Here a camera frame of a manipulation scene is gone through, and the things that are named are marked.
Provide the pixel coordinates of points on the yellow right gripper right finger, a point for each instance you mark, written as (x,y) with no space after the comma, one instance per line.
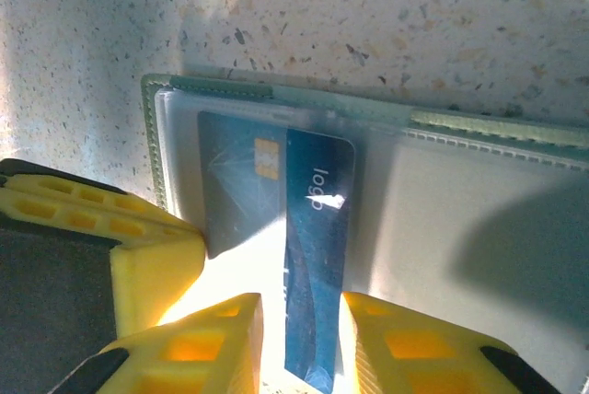
(414,357)

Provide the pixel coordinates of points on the blue credit card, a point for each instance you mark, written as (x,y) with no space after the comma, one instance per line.
(317,251)

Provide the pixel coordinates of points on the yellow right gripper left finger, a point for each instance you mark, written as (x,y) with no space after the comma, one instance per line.
(193,357)

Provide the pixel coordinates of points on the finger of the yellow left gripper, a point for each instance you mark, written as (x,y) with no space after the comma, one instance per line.
(156,274)
(69,187)

